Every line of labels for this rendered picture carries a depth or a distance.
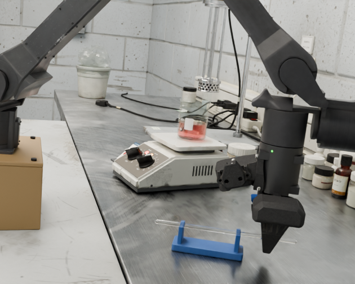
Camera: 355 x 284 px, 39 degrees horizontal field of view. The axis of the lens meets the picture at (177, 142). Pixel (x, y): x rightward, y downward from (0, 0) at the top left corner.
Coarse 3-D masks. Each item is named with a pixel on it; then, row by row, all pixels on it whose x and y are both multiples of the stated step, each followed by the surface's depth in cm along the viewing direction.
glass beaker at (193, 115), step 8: (184, 104) 98; (192, 104) 98; (200, 104) 98; (208, 104) 99; (184, 112) 99; (192, 112) 98; (200, 112) 98; (208, 112) 100; (184, 120) 99; (192, 120) 98; (200, 120) 99; (184, 128) 99; (192, 128) 99; (200, 128) 99; (176, 136) 102; (184, 136) 99; (192, 136) 99; (200, 136) 100
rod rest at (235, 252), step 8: (176, 240) 71; (184, 240) 71; (192, 240) 72; (200, 240) 72; (208, 240) 72; (176, 248) 70; (184, 248) 70; (192, 248) 69; (200, 248) 69; (208, 248) 70; (216, 248) 70; (224, 248) 70; (232, 248) 70; (240, 248) 71; (216, 256) 69; (224, 256) 69; (232, 256) 69; (240, 256) 69
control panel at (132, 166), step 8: (144, 144) 103; (144, 152) 100; (152, 152) 99; (120, 160) 101; (128, 160) 99; (136, 160) 98; (160, 160) 94; (128, 168) 96; (136, 168) 95; (144, 168) 94; (152, 168) 93; (136, 176) 92
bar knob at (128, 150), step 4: (128, 148) 100; (132, 148) 99; (136, 148) 99; (128, 152) 100; (132, 152) 99; (136, 152) 99; (140, 152) 99; (128, 156) 100; (132, 156) 99; (136, 156) 99
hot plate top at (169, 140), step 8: (152, 136) 103; (160, 136) 101; (168, 136) 102; (168, 144) 97; (176, 144) 96; (184, 144) 97; (192, 144) 97; (200, 144) 98; (208, 144) 99; (216, 144) 100; (224, 144) 100
